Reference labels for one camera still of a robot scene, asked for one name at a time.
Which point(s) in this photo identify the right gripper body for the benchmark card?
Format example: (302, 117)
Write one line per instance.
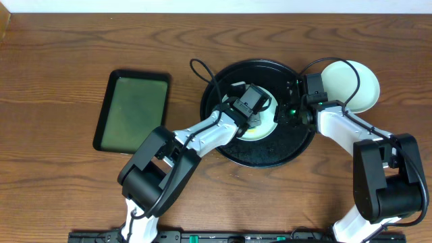
(290, 102)

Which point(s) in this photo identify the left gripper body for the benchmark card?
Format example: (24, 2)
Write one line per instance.
(254, 121)

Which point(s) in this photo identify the mint green plate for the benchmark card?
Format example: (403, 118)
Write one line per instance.
(339, 82)
(261, 125)

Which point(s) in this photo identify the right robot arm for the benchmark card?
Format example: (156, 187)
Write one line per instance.
(389, 185)

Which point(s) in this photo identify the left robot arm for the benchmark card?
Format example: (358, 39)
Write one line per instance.
(158, 171)

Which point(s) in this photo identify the black round tray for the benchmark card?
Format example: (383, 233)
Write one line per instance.
(285, 143)

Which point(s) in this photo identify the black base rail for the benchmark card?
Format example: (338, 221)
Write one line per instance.
(196, 237)

